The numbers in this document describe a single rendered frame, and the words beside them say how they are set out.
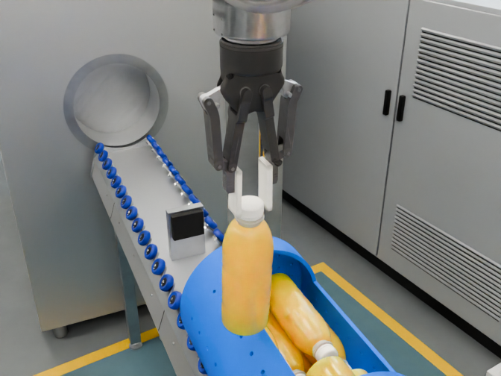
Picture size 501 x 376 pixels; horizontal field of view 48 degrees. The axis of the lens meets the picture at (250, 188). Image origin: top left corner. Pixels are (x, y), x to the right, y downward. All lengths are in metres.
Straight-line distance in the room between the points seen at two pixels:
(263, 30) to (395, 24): 2.06
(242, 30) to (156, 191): 1.37
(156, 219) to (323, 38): 1.60
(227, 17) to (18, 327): 2.48
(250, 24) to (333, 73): 2.41
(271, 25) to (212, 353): 0.61
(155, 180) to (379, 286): 1.49
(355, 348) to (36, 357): 1.90
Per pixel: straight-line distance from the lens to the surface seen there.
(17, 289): 3.22
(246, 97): 0.68
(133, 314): 2.58
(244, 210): 0.76
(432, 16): 2.53
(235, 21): 0.64
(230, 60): 0.67
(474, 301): 2.74
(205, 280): 1.10
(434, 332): 2.88
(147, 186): 2.00
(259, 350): 0.94
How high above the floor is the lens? 1.86
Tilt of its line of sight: 28 degrees down
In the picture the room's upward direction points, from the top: straight up
